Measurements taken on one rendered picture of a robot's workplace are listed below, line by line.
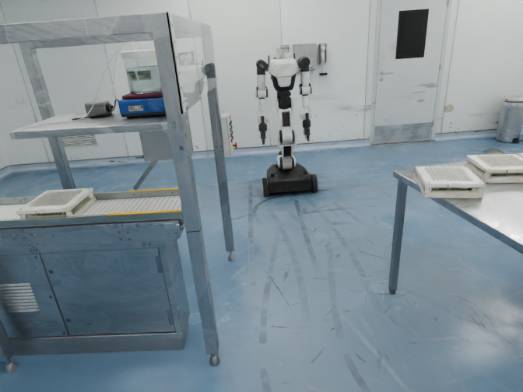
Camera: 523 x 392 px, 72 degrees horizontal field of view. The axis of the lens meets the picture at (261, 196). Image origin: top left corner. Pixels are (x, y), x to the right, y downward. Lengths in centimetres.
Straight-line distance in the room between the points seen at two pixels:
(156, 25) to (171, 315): 137
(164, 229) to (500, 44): 550
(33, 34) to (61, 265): 106
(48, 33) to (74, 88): 424
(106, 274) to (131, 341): 45
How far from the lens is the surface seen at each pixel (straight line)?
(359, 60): 547
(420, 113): 589
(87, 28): 149
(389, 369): 207
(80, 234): 183
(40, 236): 193
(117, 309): 209
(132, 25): 143
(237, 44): 523
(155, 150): 177
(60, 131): 160
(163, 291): 194
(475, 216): 170
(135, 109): 160
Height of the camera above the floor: 153
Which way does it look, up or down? 23 degrees down
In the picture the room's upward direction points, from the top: 4 degrees counter-clockwise
